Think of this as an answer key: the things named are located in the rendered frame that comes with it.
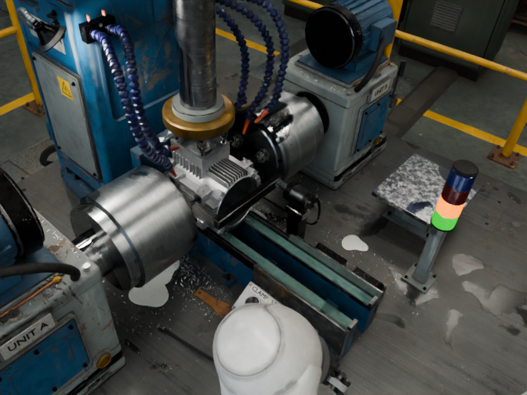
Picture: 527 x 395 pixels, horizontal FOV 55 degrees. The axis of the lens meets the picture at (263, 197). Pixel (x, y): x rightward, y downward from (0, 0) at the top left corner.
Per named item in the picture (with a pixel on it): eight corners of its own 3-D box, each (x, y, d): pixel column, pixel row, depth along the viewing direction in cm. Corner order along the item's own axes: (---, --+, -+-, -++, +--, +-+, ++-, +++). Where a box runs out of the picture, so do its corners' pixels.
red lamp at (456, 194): (436, 197, 124) (441, 183, 121) (447, 186, 128) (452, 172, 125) (459, 209, 122) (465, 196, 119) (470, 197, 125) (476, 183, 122)
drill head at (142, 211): (33, 286, 124) (1, 214, 107) (150, 211, 145) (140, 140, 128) (93, 349, 113) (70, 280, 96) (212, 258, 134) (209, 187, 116)
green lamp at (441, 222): (427, 222, 131) (431, 210, 127) (437, 211, 134) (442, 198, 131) (448, 235, 128) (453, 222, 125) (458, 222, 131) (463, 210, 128)
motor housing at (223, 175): (164, 208, 145) (158, 157, 132) (212, 178, 156) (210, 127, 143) (213, 245, 136) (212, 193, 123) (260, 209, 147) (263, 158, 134)
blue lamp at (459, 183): (441, 183, 121) (447, 169, 118) (452, 172, 125) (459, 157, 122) (465, 196, 119) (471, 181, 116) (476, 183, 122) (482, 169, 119)
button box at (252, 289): (238, 311, 111) (229, 307, 107) (257, 284, 112) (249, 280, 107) (299, 360, 103) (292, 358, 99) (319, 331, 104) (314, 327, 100)
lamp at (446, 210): (431, 210, 127) (436, 197, 124) (442, 198, 131) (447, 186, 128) (453, 222, 125) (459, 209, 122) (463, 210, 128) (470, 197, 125)
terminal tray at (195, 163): (171, 161, 137) (169, 139, 132) (200, 143, 143) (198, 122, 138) (201, 181, 132) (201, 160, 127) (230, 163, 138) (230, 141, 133)
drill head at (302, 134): (202, 177, 157) (199, 109, 140) (286, 124, 180) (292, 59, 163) (263, 218, 145) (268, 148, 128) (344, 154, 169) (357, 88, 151)
